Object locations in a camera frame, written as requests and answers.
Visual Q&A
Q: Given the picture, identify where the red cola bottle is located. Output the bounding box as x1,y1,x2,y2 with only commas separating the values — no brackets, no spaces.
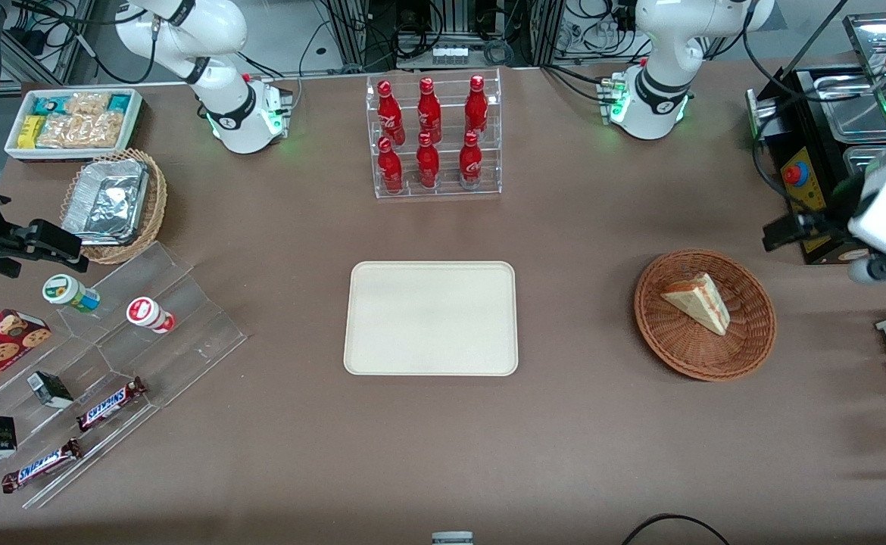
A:
458,130,484,191
464,74,489,142
416,76,443,145
376,137,404,195
415,132,441,191
376,79,406,147

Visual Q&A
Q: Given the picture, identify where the red lid cup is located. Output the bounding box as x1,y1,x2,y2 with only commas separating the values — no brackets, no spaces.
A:
126,297,177,335

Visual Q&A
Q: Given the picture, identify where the snickers bar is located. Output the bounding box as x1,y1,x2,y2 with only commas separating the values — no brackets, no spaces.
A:
76,376,148,433
1,438,83,494

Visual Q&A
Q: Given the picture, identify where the green lid cup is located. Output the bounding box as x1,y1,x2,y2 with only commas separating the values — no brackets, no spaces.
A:
42,274,101,314

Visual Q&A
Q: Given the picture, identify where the clear cracker bag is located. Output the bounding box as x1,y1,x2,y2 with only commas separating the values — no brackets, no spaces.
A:
64,92,111,116
37,112,124,149

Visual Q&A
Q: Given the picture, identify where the cream plastic tray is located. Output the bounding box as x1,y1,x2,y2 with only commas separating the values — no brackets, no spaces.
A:
343,260,519,377

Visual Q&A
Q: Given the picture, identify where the large brown wicker basket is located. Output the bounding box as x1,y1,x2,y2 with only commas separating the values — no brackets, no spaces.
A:
634,249,778,382

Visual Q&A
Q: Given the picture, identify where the small black box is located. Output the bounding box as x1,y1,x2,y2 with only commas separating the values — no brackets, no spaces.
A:
27,370,75,410

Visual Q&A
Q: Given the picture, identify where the triangular sandwich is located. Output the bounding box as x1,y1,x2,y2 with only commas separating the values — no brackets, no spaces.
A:
660,272,731,336

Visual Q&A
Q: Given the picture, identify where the aluminium foil container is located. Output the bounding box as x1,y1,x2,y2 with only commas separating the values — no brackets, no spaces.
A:
62,158,151,246

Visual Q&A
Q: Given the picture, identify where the clear acrylic stepped stand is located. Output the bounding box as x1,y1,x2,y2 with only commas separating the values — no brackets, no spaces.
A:
0,241,248,509

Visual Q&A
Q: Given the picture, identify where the steel warmer pan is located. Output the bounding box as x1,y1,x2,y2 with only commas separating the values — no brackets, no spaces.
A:
842,144,886,179
813,73,886,145

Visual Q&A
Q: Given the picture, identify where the clear acrylic bottle rack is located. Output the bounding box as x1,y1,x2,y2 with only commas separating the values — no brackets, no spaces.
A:
365,67,503,200

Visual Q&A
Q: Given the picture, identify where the black table cable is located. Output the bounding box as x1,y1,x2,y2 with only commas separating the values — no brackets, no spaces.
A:
622,513,732,545

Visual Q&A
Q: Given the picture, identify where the small brown wicker basket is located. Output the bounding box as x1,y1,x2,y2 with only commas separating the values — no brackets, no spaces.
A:
60,148,168,265

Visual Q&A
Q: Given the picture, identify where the white snack bin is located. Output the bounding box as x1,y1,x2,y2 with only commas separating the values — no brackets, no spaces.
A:
5,88,144,162

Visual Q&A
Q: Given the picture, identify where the black food warmer appliance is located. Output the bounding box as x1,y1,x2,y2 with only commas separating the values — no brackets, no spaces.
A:
745,11,886,266

